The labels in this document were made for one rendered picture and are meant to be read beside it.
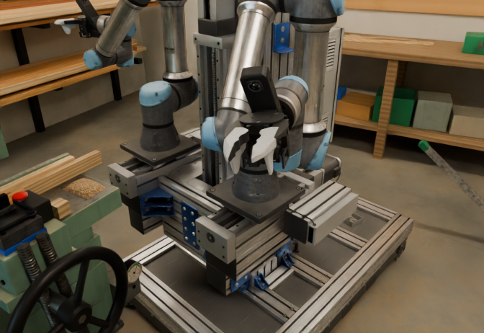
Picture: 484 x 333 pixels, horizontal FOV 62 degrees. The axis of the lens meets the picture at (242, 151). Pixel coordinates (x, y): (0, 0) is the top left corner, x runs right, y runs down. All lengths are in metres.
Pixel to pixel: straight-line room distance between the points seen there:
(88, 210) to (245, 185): 0.44
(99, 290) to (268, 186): 0.56
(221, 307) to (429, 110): 2.28
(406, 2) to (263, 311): 2.74
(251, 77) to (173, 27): 0.93
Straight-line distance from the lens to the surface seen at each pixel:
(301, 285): 1.83
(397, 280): 2.27
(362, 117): 3.44
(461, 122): 3.39
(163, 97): 1.47
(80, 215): 1.11
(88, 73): 3.80
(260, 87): 0.64
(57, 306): 0.98
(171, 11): 1.53
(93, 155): 1.29
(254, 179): 1.18
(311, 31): 1.02
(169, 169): 1.58
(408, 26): 3.72
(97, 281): 1.25
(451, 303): 2.26
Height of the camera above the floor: 1.48
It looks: 26 degrees down
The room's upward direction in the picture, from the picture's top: straight up
